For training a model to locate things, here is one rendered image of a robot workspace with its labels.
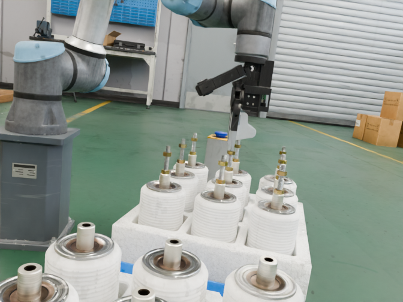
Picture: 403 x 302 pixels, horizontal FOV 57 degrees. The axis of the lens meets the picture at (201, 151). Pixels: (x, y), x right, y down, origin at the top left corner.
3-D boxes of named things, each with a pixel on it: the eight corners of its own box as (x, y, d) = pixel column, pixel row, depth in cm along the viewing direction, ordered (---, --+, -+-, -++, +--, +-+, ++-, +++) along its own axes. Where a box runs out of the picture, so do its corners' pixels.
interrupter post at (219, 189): (225, 200, 76) (228, 184, 75) (214, 200, 75) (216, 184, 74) (221, 196, 78) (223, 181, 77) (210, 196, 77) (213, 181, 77)
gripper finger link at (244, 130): (253, 155, 83) (259, 114, 81) (227, 151, 83) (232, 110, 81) (252, 153, 86) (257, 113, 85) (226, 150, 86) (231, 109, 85)
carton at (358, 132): (374, 139, 469) (379, 115, 463) (385, 142, 445) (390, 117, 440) (352, 136, 466) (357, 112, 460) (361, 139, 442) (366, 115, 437)
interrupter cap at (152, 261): (132, 274, 44) (133, 269, 44) (152, 247, 51) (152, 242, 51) (194, 287, 43) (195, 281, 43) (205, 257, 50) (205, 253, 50)
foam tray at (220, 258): (105, 304, 78) (111, 223, 74) (164, 234, 115) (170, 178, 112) (295, 353, 70) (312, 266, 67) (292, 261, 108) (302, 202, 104)
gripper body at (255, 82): (267, 115, 81) (276, 59, 79) (228, 111, 81) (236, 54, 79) (262, 112, 88) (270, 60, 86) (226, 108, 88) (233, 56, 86)
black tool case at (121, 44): (113, 48, 529) (113, 40, 527) (143, 52, 539) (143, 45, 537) (113, 47, 496) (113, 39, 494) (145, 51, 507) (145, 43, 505)
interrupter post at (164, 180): (167, 186, 80) (168, 171, 80) (171, 190, 78) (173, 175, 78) (156, 186, 79) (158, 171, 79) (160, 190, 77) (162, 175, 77)
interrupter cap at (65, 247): (41, 255, 46) (41, 250, 46) (72, 232, 53) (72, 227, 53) (99, 267, 45) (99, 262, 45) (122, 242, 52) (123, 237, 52)
